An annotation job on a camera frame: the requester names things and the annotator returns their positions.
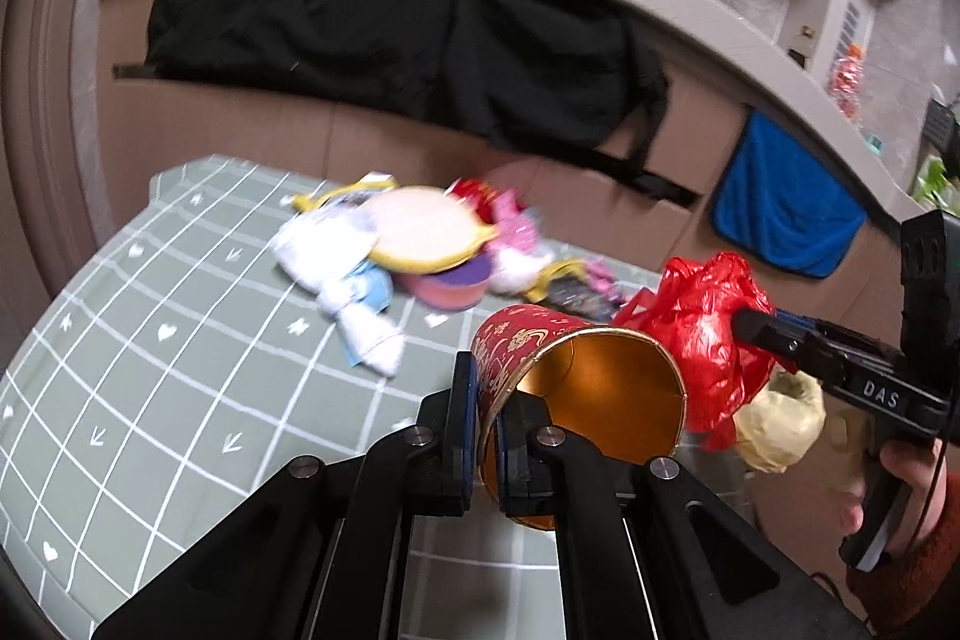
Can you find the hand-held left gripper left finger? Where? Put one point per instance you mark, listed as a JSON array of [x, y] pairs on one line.
[[466, 404]]

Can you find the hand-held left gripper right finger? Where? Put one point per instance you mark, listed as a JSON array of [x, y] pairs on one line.
[[507, 460]]

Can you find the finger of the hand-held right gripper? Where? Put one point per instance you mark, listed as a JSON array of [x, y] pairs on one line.
[[780, 336]]

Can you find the red plastic bag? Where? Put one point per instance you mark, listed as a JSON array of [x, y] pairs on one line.
[[697, 325]]

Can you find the yellow bag lined bin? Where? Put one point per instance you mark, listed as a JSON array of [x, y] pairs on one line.
[[780, 422]]

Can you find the red and gold paper cup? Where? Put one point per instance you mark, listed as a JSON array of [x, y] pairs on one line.
[[607, 392]]

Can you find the person's right hand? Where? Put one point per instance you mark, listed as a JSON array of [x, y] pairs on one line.
[[911, 471]]

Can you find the pink round container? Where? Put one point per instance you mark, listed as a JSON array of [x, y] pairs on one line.
[[450, 287]]

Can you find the blue towel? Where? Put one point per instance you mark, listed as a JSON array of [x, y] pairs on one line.
[[780, 205]]

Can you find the white fluffy wad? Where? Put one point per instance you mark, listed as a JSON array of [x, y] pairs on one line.
[[514, 272]]

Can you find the light blue wrapper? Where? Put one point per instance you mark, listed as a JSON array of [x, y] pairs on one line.
[[371, 289]]

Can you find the round beige yellow-rimmed lid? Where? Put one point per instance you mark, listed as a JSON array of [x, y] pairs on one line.
[[431, 227]]

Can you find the pink wrapper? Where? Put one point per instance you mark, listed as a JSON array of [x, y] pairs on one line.
[[517, 220]]

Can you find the green plant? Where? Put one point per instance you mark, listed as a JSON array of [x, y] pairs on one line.
[[937, 179]]

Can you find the small teal object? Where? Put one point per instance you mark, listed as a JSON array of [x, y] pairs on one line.
[[874, 144]]

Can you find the pink shiny ornament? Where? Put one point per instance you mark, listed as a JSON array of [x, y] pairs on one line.
[[847, 78]]

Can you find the green checkered tablecloth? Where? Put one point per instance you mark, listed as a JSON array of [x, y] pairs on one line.
[[187, 347]]

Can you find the white appliance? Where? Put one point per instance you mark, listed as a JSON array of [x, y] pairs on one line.
[[832, 10]]

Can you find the black cloth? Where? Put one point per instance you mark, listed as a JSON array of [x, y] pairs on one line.
[[375, 40]]

